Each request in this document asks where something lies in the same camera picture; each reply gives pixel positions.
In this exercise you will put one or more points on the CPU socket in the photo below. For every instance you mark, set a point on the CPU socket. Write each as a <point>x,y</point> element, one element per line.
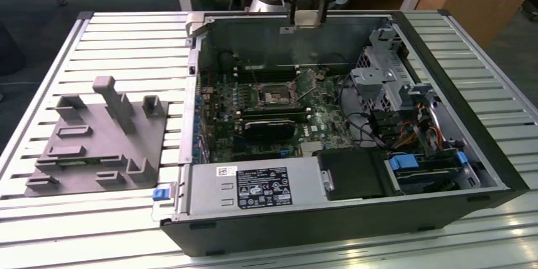
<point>272,95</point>

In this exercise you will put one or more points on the black RAM slot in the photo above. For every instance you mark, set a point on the black RAM slot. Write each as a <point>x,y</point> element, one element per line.
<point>272,111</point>
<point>272,117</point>
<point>264,68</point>

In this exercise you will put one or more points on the silver metal drive cage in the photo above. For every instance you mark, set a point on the silver metal drive cage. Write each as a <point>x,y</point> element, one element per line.
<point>377,86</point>

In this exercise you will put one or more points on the green motherboard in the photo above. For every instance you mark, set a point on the green motherboard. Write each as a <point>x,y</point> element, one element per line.
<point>323,124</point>

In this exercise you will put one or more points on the black graphics card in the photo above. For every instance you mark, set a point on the black graphics card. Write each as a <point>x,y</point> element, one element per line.
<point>268,130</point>

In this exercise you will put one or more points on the silver chipset heatsink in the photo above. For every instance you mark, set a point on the silver chipset heatsink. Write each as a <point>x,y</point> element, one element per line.
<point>312,149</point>

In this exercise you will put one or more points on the black expansion slot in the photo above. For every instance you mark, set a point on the black expansion slot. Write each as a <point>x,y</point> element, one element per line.
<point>252,156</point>

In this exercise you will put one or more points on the blue disk carrier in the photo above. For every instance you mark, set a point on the blue disk carrier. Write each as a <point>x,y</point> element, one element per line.
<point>403,162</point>

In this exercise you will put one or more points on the gray power supply unit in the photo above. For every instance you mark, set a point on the gray power supply unit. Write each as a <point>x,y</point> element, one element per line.
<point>209,184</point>

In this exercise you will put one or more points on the metal disk bay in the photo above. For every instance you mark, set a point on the metal disk bay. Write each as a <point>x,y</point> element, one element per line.
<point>432,177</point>

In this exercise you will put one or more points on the gray plastic parts rack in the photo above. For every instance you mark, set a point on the gray plastic parts rack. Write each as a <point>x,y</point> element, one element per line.
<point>104,155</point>

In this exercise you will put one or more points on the blue case latch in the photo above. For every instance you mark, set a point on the blue case latch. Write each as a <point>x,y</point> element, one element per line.
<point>160,195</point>

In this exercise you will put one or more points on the green RAM stick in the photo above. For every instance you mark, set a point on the green RAM stick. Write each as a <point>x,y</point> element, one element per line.
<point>80,162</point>

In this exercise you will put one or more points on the black open PC case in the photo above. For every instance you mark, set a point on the black open PC case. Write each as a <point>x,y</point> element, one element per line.
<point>293,234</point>

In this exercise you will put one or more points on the black plastic air duct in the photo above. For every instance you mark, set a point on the black plastic air duct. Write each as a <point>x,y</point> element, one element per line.
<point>356,171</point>

